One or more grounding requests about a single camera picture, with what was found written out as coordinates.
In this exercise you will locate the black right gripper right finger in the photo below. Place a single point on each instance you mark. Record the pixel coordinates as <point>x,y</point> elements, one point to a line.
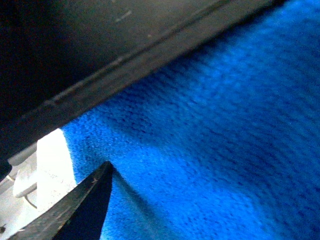
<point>79,215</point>

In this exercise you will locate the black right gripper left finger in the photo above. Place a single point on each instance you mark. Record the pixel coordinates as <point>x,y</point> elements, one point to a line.
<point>59,58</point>

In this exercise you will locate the blue microfiber cloth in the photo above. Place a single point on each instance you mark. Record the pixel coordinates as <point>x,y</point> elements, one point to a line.
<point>220,144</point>

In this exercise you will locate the white towel rack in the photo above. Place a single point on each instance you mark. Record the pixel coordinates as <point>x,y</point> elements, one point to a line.
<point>55,178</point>

